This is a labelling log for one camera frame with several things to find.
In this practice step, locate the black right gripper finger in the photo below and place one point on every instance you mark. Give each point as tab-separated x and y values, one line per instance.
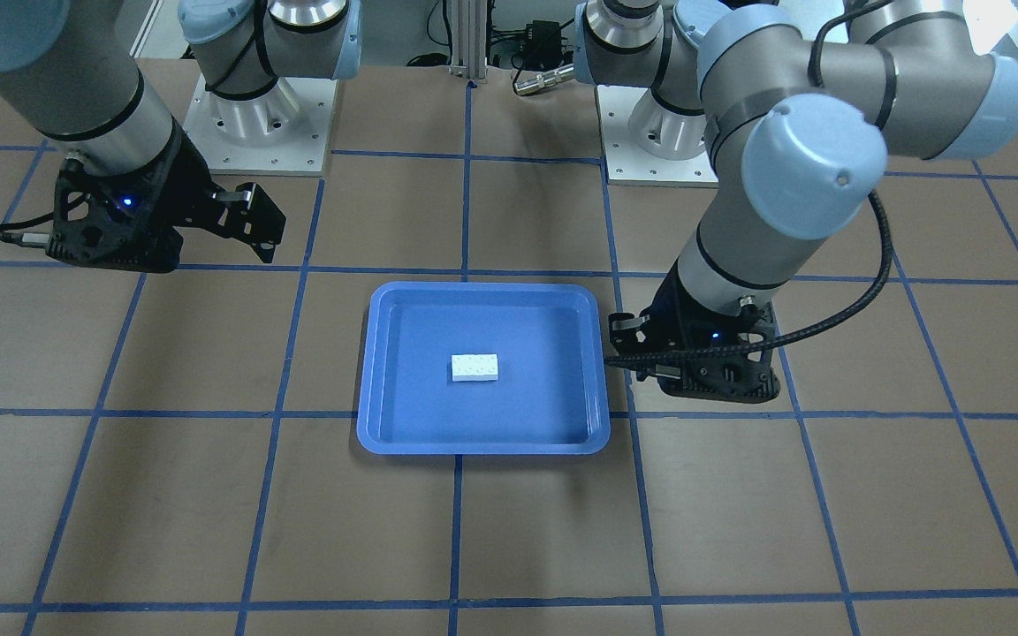
21	237
248	215

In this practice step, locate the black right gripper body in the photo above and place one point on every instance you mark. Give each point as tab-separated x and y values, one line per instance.
180	190

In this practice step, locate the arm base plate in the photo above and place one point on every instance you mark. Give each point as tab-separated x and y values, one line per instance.
646	144
283	133

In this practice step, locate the white block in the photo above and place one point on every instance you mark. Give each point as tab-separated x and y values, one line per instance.
484	366
466	367

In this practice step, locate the blue plastic tray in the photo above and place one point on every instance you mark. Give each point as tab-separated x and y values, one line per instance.
550	397

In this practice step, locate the aluminium frame post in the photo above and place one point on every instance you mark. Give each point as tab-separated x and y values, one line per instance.
468	36

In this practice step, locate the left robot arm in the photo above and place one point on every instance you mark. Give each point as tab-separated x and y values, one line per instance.
800	133

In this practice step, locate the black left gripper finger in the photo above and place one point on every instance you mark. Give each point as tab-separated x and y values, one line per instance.
626	330
643	371

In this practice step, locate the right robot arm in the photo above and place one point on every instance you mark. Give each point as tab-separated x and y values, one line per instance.
63	70

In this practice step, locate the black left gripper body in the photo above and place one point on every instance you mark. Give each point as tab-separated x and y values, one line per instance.
673	305

